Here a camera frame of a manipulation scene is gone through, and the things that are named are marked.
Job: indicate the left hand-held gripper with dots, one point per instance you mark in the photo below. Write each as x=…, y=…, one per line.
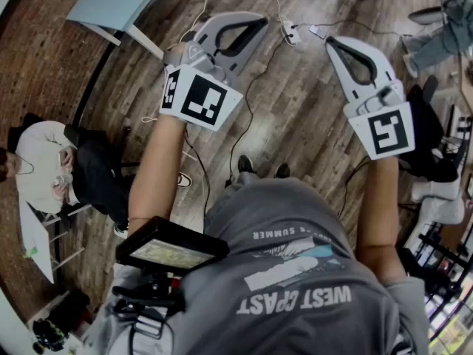
x=201, y=102

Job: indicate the white power strip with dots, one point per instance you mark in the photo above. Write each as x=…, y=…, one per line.
x=292, y=35

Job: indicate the black backpack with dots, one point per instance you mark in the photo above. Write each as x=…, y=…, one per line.
x=63, y=316

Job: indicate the small green object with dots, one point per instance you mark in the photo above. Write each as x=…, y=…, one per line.
x=31, y=252

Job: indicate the white plastic chair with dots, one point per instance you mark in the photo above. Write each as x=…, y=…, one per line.
x=439, y=205

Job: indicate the person's left forearm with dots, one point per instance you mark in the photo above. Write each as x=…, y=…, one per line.
x=155, y=168

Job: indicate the person's left dark shoe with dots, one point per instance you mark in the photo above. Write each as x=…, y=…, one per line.
x=245, y=163

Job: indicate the grey trousers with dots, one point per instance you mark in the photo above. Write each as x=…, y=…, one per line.
x=242, y=179

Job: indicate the black chest monitor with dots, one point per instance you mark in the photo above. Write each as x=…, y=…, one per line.
x=170, y=250

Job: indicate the black metal shelf rack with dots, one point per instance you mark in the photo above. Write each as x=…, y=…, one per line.
x=436, y=264

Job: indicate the grey printed t-shirt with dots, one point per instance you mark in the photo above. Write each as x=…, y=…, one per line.
x=295, y=327

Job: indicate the white table leg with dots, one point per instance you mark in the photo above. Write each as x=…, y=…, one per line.
x=145, y=42

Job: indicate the chest-mounted phone on rig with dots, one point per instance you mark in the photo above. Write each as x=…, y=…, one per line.
x=148, y=294

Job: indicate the black office chair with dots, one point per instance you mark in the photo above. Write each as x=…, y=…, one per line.
x=428, y=135

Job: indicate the person's right forearm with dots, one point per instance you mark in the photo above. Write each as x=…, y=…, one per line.
x=380, y=198

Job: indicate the white sneaker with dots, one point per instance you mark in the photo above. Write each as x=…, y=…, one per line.
x=184, y=179

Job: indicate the grey round stool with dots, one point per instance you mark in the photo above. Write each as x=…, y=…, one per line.
x=425, y=15

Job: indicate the person's dark shoe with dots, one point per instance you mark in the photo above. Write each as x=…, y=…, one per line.
x=282, y=169
x=245, y=163

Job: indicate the white metal stool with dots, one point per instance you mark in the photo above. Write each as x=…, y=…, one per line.
x=70, y=242

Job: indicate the person's right dark shoe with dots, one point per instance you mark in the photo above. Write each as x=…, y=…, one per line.
x=282, y=169

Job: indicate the white side table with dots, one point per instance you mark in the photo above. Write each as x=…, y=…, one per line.
x=37, y=235

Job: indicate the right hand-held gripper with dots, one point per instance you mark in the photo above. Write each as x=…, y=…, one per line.
x=388, y=131

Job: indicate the small white device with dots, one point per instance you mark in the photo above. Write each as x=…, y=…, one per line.
x=318, y=31

